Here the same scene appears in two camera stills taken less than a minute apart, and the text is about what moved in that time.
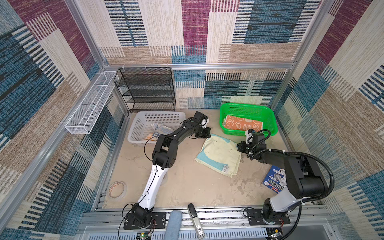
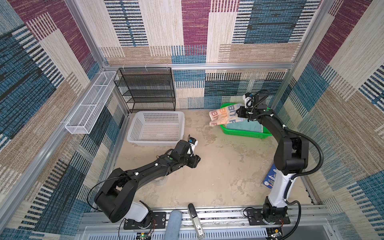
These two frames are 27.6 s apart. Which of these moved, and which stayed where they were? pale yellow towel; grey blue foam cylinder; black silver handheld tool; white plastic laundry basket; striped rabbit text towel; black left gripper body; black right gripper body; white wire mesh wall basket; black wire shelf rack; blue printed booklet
Moved: pale yellow towel; black right gripper body; striped rabbit text towel; black left gripper body
Stayed: grey blue foam cylinder; white wire mesh wall basket; white plastic laundry basket; blue printed booklet; black wire shelf rack; black silver handheld tool
